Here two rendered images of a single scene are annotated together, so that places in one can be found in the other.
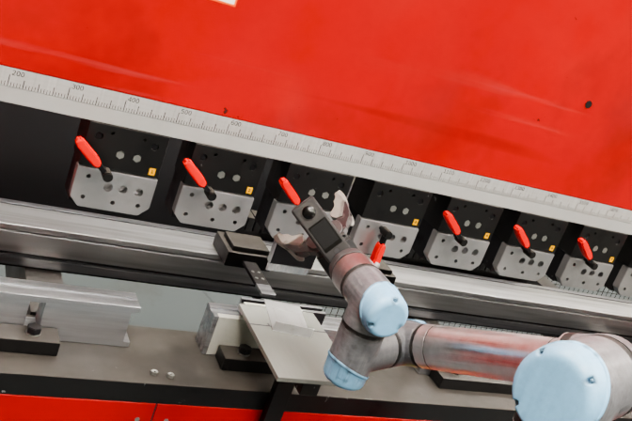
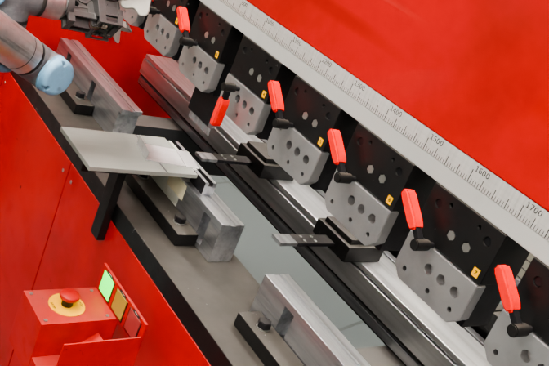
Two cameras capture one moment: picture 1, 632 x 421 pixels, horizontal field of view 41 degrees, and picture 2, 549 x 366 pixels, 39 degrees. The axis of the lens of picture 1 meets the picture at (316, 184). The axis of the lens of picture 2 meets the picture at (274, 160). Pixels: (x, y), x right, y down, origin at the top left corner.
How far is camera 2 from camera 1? 228 cm
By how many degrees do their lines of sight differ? 72
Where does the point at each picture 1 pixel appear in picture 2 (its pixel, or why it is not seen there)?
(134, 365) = not seen: hidden behind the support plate
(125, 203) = (128, 13)
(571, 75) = not seen: outside the picture
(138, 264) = (212, 140)
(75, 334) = (99, 115)
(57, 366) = (62, 112)
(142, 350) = not seen: hidden behind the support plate
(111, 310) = (113, 104)
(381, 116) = not seen: outside the picture
